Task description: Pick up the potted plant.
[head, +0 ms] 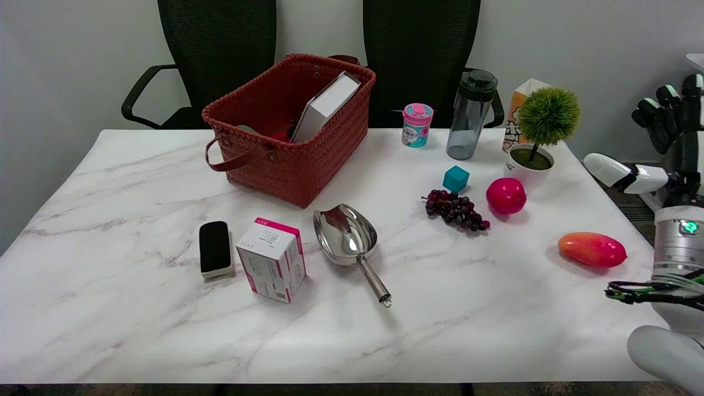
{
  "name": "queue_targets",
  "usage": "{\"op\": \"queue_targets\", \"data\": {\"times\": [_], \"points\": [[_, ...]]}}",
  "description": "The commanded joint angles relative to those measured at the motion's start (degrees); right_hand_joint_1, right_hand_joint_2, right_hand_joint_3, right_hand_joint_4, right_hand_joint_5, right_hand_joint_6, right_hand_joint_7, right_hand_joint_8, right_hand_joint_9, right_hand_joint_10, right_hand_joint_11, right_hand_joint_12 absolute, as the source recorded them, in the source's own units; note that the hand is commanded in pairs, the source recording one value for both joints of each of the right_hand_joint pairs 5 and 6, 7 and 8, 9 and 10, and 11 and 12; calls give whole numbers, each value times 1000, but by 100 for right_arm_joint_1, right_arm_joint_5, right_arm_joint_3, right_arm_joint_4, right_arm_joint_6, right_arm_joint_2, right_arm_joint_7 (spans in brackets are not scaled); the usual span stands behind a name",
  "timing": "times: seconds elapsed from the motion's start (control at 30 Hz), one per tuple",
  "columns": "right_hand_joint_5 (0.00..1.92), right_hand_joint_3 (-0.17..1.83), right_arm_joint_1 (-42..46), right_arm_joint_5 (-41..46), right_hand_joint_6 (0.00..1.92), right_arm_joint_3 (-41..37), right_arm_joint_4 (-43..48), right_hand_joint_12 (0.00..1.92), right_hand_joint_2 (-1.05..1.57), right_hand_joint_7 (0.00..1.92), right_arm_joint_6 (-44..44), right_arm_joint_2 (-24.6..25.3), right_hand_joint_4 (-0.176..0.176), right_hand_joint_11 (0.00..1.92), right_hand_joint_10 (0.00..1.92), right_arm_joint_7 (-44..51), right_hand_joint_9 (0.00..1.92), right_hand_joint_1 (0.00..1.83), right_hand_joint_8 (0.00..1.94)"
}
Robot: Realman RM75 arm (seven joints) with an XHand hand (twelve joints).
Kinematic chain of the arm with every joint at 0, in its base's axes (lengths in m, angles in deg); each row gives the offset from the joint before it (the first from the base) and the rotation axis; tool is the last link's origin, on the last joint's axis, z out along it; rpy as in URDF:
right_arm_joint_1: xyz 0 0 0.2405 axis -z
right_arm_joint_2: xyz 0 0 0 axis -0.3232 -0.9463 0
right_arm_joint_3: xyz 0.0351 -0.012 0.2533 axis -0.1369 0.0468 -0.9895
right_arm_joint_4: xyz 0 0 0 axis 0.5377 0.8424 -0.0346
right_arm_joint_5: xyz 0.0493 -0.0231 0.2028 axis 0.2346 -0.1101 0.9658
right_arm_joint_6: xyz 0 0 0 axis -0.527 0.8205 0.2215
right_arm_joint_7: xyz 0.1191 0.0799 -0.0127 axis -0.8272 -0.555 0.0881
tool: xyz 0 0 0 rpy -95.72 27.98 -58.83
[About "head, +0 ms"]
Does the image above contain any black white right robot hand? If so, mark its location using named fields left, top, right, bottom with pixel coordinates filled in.
left=583, top=74, right=704, bottom=208

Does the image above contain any green potted plant white pot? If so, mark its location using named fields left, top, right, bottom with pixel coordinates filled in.
left=503, top=86, right=581, bottom=191

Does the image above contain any orange red toy mango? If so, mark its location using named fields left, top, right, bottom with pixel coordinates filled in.
left=558, top=232, right=628, bottom=268

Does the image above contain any orange popcorn carton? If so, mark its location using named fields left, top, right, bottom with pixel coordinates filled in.
left=502, top=78, right=551, bottom=153

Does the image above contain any magenta toy apple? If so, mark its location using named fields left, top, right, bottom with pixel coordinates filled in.
left=486, top=178, right=527, bottom=215

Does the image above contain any grey transparent water bottle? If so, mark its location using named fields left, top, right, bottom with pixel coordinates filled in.
left=446, top=69, right=499, bottom=161

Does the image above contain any teal cube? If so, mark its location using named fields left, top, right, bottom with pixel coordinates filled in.
left=443, top=166, right=470, bottom=193

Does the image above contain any purple grape bunch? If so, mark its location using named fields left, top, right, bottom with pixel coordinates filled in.
left=421, top=189, right=491, bottom=232

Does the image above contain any teal jar pink lid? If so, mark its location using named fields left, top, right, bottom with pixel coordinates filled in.
left=401, top=103, right=434, bottom=148

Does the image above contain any black mesh office chair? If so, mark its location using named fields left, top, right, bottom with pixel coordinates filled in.
left=363, top=0, right=505, bottom=129
left=121, top=0, right=277, bottom=130

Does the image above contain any shiny metal scoop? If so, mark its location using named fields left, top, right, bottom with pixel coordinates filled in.
left=313, top=204, right=393, bottom=308

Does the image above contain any white grey flat box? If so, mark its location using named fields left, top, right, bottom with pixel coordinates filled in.
left=290, top=71, right=362, bottom=145

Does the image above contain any red woven basket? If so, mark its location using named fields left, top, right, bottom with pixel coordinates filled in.
left=201, top=53, right=377, bottom=209

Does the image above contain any pink white cardboard box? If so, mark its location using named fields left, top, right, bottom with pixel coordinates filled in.
left=236, top=217, right=306, bottom=304

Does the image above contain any black whiteboard eraser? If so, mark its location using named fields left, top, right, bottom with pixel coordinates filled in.
left=199, top=221, right=234, bottom=279

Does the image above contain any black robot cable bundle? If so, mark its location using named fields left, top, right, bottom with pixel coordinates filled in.
left=605, top=272, right=704, bottom=311

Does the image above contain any green robot cable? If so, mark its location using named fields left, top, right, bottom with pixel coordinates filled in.
left=615, top=277, right=704, bottom=304

